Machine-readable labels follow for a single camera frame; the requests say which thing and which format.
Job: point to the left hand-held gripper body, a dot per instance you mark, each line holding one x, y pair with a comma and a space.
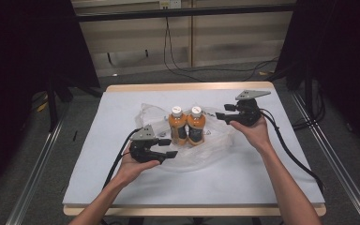
143, 146

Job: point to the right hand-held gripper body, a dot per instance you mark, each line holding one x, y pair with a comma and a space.
247, 111

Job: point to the orange drink bottle white cap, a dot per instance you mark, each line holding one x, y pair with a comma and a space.
178, 128
196, 128

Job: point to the clear plastic bag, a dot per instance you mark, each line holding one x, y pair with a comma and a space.
212, 146

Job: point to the person's left hand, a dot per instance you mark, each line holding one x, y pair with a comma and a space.
134, 170

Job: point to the person's right hand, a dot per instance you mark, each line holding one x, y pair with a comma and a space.
254, 136

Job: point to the yellow floor tape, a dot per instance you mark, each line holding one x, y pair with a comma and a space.
263, 73
42, 107

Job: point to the wooden table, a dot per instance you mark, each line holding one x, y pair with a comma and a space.
200, 211

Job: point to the black metal stand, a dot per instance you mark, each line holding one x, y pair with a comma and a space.
52, 106
308, 90

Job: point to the white table mat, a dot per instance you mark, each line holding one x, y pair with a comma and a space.
231, 181

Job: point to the black horizontal bar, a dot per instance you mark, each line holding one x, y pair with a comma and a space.
184, 12

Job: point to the black curtain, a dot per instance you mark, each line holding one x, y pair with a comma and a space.
347, 62
18, 62

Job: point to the metal floor rail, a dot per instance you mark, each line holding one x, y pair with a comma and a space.
337, 162
34, 175

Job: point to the white wall socket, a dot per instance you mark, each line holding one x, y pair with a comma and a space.
170, 3

